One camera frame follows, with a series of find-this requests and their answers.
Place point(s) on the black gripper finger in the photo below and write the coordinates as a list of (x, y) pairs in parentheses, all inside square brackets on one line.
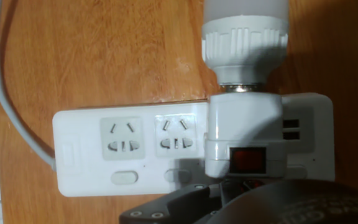
[(179, 205)]

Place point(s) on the white bulb holder with bulb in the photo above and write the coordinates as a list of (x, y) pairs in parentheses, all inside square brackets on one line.
[(244, 124)]

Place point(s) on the white power strip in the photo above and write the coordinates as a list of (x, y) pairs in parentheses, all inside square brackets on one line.
[(89, 174)]

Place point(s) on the wooden board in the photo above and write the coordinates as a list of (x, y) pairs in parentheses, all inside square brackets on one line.
[(89, 56)]

